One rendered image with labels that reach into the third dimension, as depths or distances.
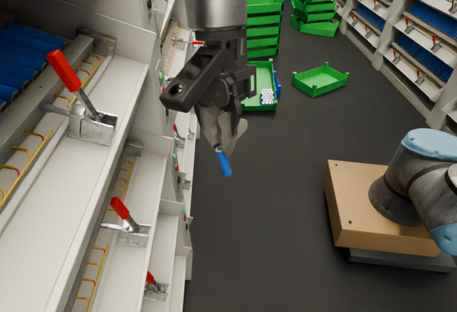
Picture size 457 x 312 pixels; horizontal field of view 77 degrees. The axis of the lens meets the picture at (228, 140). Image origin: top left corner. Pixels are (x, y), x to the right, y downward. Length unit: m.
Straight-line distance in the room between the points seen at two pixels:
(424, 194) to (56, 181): 0.80
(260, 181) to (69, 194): 1.04
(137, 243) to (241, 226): 0.69
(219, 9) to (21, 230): 0.33
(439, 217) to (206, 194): 0.78
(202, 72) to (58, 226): 0.26
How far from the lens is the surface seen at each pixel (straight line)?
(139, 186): 0.52
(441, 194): 0.84
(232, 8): 0.43
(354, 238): 1.02
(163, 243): 0.68
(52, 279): 0.24
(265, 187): 1.23
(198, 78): 0.41
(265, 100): 1.62
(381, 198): 1.05
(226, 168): 0.53
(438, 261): 1.17
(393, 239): 1.05
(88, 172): 0.29
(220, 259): 1.04
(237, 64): 0.49
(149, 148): 0.56
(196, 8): 0.43
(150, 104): 0.51
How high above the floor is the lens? 0.93
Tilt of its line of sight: 40 degrees down
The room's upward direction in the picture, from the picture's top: straight up
